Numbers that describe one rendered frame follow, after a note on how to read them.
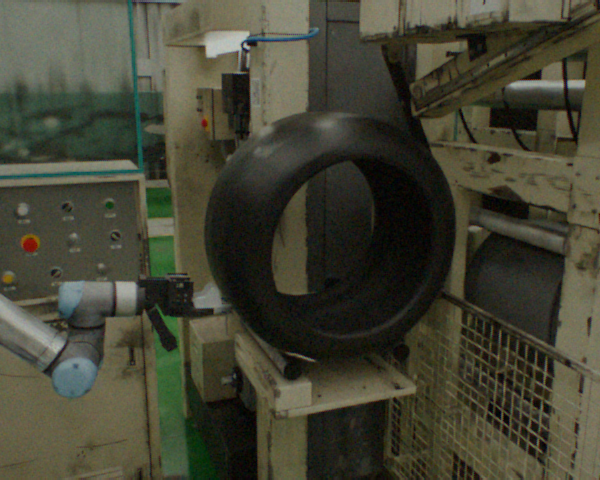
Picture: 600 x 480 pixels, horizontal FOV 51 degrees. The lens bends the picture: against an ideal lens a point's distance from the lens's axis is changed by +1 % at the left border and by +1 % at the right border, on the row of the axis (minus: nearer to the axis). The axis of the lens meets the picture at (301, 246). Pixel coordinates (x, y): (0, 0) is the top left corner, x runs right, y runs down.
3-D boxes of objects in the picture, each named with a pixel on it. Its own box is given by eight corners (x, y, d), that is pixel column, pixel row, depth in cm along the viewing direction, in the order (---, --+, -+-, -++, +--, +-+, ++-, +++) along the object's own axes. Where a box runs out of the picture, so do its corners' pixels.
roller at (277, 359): (251, 308, 173) (261, 319, 175) (239, 319, 172) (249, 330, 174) (295, 358, 141) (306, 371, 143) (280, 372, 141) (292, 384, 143)
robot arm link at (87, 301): (57, 314, 133) (59, 275, 131) (111, 313, 137) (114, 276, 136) (57, 327, 126) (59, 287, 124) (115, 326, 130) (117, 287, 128)
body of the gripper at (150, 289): (197, 282, 135) (139, 281, 130) (194, 320, 136) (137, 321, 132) (190, 272, 142) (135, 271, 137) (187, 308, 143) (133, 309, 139)
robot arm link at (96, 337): (58, 384, 127) (61, 332, 124) (67, 360, 137) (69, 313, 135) (100, 384, 128) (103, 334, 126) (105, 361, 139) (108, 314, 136)
